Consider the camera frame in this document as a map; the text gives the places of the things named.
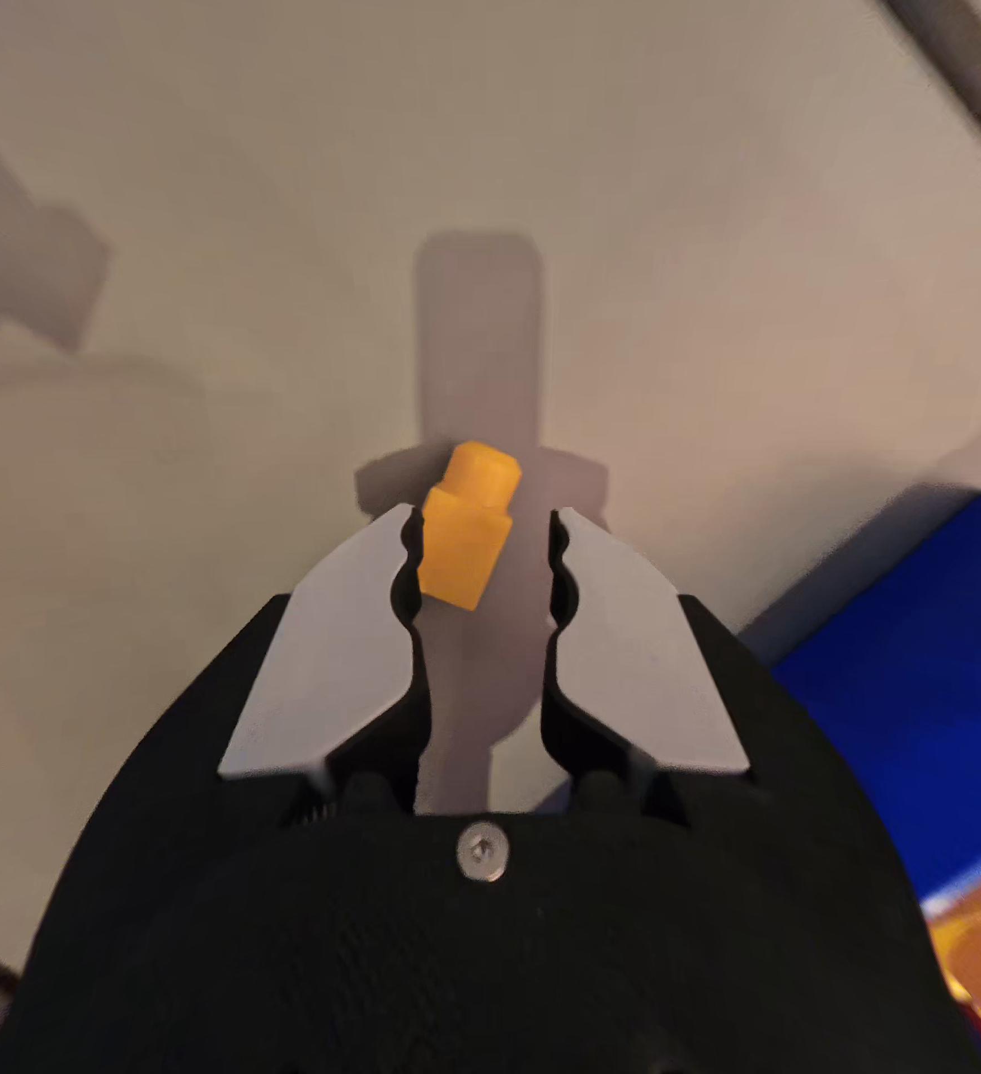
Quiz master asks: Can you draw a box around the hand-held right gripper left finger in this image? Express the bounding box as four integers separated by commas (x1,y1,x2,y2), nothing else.
217,503,431,780

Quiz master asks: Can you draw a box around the plain blue object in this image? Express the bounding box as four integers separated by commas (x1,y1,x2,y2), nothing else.
771,491,981,1074

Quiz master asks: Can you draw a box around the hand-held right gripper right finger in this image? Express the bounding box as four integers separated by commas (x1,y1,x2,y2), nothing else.
541,506,752,773

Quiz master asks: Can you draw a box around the yellow one-stud block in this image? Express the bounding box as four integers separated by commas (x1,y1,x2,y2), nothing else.
417,440,523,612

